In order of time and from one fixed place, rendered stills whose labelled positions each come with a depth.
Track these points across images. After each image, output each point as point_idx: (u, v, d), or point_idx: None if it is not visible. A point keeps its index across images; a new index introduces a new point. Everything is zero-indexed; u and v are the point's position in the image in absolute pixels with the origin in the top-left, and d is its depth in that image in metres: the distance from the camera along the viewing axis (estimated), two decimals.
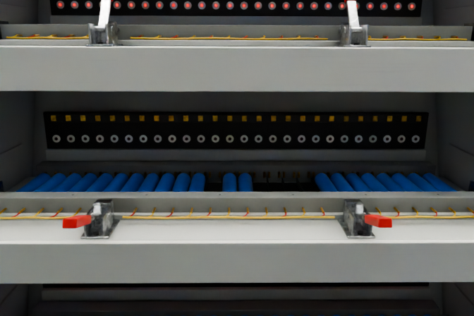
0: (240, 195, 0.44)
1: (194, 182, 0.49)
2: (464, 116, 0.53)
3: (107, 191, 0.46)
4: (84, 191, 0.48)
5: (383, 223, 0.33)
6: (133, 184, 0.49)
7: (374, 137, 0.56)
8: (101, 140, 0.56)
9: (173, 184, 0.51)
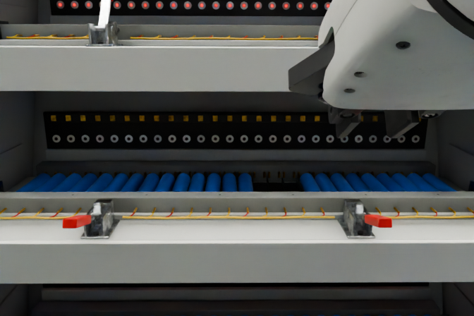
0: (240, 195, 0.44)
1: (194, 182, 0.49)
2: (464, 116, 0.53)
3: (107, 191, 0.46)
4: (84, 191, 0.48)
5: (383, 223, 0.33)
6: (133, 184, 0.49)
7: (374, 137, 0.56)
8: (101, 140, 0.56)
9: (173, 184, 0.51)
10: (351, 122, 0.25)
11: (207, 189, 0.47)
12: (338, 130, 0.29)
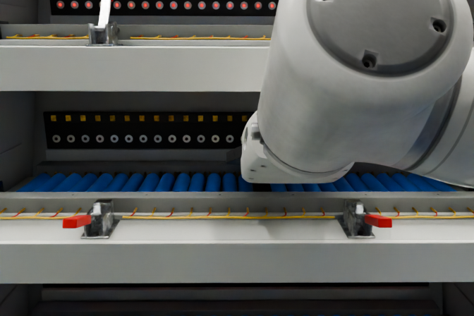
0: (240, 195, 0.44)
1: (194, 182, 0.49)
2: None
3: (107, 191, 0.46)
4: (84, 191, 0.48)
5: (383, 223, 0.33)
6: (133, 184, 0.49)
7: None
8: (101, 140, 0.56)
9: (173, 184, 0.51)
10: None
11: (207, 189, 0.47)
12: None
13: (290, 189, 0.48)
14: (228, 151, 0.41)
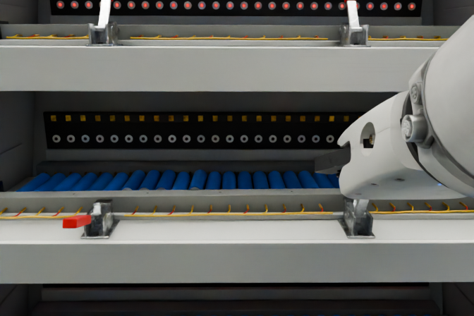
0: (240, 192, 0.45)
1: (195, 178, 0.51)
2: None
3: (107, 190, 0.47)
4: (84, 190, 0.48)
5: None
6: (135, 180, 0.50)
7: None
8: (101, 140, 0.56)
9: (173, 180, 0.52)
10: None
11: (207, 187, 0.48)
12: None
13: (288, 186, 0.49)
14: (319, 156, 0.31)
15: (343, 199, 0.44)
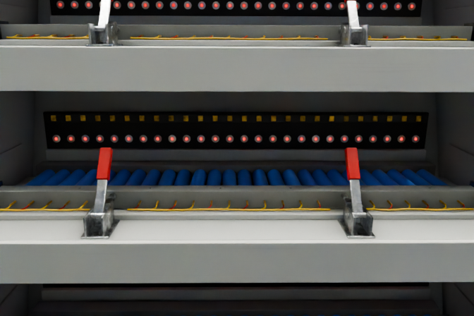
0: (240, 188, 0.46)
1: (195, 178, 0.51)
2: (464, 116, 0.53)
3: None
4: None
5: (349, 148, 0.43)
6: (136, 180, 0.50)
7: (374, 137, 0.56)
8: (101, 140, 0.56)
9: (173, 180, 0.52)
10: None
11: (207, 184, 0.49)
12: None
13: (288, 184, 0.50)
14: None
15: (341, 197, 0.45)
